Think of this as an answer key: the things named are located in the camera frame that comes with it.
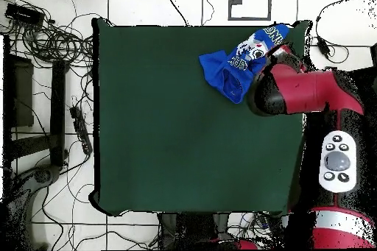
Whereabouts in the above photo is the blue printed t-shirt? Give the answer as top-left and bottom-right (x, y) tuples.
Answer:
(198, 23), (291, 105)

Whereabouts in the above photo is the black power adapter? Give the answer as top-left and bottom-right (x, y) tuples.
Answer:
(316, 35), (331, 57)

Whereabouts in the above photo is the dark green table cloth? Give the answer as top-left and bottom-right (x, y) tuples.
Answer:
(91, 17), (312, 216)

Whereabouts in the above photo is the black power strip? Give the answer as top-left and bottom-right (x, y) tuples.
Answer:
(69, 105), (94, 155)

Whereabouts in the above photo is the black electronics box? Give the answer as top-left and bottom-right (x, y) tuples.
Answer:
(5, 2), (46, 26)

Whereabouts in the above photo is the black floor stand base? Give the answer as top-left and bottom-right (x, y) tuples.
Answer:
(0, 163), (61, 250)

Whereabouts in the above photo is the grey square floor frame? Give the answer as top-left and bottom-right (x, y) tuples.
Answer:
(228, 0), (272, 21)

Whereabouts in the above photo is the black floor cable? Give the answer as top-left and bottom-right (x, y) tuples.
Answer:
(200, 0), (216, 26)
(158, 0), (189, 26)

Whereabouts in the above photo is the black metal frame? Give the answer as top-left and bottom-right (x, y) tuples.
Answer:
(2, 35), (70, 169)

